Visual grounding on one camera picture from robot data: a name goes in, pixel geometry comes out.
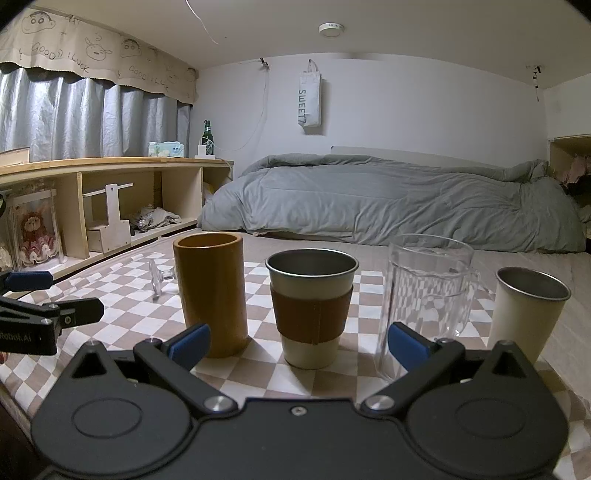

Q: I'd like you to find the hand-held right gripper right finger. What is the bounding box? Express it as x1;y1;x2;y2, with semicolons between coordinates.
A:
361;322;539;418

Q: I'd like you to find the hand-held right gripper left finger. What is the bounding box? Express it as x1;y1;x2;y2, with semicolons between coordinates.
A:
69;322;238;420

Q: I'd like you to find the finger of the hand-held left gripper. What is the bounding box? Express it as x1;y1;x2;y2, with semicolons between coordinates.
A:
0;270;54;293
0;296;105;329

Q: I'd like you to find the small clear glass cup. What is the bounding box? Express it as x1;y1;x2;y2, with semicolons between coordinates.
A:
148;257;179;299

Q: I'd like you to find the brown bamboo cup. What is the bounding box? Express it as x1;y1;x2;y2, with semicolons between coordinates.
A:
172;232;250;359

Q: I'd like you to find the steel cup with brown sleeve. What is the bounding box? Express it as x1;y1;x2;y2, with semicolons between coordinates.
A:
265;250;360;370

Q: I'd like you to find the cream steel cup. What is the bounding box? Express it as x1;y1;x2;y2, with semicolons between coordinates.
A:
487;267;572;366

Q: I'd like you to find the plush toy in clear box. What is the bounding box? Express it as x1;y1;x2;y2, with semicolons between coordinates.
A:
6;188;66;273

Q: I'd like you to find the checkered brown white mat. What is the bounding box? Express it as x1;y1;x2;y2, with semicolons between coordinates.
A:
0;253;591;480

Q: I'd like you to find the wooden shelf unit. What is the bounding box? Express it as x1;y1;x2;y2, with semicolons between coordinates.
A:
0;156;235;278

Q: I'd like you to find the wooden tool caddy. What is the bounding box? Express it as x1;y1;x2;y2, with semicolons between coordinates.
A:
84;183;135;255

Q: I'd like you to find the grey crumpled cloth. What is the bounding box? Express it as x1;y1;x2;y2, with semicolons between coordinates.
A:
128;206;184;232

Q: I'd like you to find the beige book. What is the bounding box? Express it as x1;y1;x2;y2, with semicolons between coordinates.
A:
0;147;31;166

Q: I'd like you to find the grey duvet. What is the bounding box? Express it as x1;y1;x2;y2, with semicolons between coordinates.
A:
198;154;587;254

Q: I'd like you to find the grey curtain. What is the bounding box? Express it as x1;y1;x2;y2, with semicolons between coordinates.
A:
0;64;193;162

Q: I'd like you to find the tissue pack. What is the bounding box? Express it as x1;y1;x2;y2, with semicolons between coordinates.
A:
148;141;185;158

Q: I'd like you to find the green glass bottle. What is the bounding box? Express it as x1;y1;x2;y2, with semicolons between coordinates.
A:
200;119;216;156

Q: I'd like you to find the beige cartoon valance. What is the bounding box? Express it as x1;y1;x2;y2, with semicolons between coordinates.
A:
0;7;199;105

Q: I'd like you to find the pink cloth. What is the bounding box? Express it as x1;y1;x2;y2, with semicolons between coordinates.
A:
556;154;591;189

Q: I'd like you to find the white tote bag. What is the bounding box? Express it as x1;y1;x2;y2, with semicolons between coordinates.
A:
297;59;323;135

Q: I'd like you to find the wooden cabinet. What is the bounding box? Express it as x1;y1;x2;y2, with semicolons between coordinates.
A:
542;70;591;190

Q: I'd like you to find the white cable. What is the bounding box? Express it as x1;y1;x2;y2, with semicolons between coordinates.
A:
213;62;271;152

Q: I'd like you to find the thin ceiling wire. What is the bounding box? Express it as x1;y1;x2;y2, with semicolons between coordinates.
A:
185;0;221;46

